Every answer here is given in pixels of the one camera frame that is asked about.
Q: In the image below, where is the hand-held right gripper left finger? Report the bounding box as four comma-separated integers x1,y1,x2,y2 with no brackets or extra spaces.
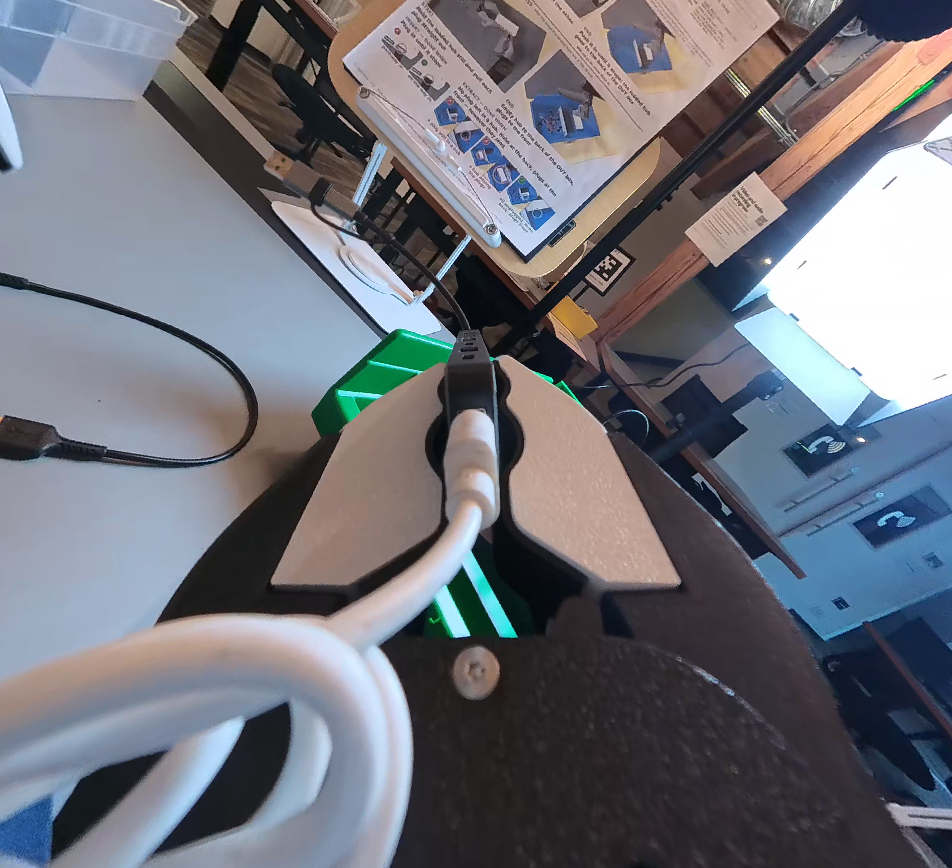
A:
268,361,452,595

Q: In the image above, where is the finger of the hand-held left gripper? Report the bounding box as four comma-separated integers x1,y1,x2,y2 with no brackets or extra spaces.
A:
0,85,23,173

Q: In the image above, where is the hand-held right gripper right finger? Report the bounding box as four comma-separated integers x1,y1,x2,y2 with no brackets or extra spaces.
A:
494,353,683,592

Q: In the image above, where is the white usb cable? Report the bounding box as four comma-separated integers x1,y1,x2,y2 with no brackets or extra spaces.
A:
0,408,498,868

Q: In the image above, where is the clear plastic bin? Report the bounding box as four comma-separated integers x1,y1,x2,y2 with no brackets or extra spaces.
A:
0,0,198,103

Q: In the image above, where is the green plastic bin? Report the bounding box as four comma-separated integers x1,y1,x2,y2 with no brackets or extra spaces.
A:
311,328,577,638

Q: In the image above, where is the grey usb hub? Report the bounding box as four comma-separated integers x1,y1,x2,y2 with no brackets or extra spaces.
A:
443,329,499,434

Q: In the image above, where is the black usb cable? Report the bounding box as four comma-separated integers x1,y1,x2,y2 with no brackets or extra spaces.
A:
0,271,260,469

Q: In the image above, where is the black hub cable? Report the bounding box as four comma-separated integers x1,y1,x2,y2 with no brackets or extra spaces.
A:
266,150,473,344

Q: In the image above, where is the square black-white marker tag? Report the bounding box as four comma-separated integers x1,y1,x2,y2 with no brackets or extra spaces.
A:
584,248,635,298

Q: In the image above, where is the white phone booth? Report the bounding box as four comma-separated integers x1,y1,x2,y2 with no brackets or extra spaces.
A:
717,392,952,642

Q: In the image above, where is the black office chair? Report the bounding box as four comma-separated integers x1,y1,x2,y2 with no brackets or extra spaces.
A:
271,63,373,162

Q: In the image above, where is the white paper notice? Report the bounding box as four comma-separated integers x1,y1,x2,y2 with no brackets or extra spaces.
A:
684,172,788,266

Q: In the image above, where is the bright light panel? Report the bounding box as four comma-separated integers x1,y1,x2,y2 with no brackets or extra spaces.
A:
732,113,952,426

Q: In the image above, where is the black light stand pole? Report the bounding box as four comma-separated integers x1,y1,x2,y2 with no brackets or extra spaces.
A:
532,0,867,337

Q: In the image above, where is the printed instruction sheet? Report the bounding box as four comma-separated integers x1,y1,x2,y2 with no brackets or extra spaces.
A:
342,0,780,262

